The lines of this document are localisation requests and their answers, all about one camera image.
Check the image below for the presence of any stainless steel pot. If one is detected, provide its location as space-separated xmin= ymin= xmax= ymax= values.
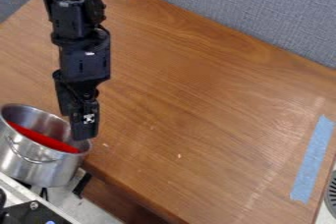
xmin=0 ymin=103 xmax=93 ymax=188

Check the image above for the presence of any blue tape strip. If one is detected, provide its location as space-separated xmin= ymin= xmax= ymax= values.
xmin=291 ymin=115 xmax=336 ymax=204

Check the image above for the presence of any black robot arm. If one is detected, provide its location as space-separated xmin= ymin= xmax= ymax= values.
xmin=43 ymin=0 xmax=113 ymax=140

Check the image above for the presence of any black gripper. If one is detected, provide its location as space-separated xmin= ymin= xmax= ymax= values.
xmin=51 ymin=27 xmax=111 ymax=140

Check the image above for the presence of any red block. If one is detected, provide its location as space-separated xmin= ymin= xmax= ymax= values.
xmin=9 ymin=121 xmax=81 ymax=153

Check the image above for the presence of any black table leg bracket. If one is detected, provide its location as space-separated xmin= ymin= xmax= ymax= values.
xmin=73 ymin=173 xmax=93 ymax=198

